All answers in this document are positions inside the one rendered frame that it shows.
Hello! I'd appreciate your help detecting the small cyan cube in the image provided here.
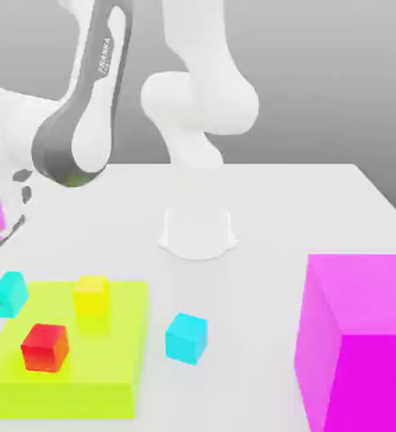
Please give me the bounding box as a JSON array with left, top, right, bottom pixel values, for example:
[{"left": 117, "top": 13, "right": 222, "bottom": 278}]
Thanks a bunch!
[
  {"left": 0, "top": 270, "right": 30, "bottom": 319},
  {"left": 165, "top": 312, "right": 209, "bottom": 366}
]

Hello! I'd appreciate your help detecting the small red cube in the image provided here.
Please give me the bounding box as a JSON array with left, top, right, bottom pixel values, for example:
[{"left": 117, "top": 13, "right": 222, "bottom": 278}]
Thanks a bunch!
[{"left": 20, "top": 322, "right": 71, "bottom": 374}]

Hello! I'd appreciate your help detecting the small yellow cube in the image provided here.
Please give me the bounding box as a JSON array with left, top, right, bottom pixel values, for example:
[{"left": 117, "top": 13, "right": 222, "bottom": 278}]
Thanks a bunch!
[{"left": 73, "top": 274, "right": 111, "bottom": 317}]

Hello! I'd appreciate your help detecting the large lime box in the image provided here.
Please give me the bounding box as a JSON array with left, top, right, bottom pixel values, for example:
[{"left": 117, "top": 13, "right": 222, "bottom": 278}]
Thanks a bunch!
[{"left": 0, "top": 280, "right": 150, "bottom": 420}]

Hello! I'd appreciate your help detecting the large magenta box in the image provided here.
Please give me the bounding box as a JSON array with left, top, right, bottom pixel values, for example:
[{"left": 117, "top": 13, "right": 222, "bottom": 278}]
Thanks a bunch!
[{"left": 293, "top": 253, "right": 396, "bottom": 432}]

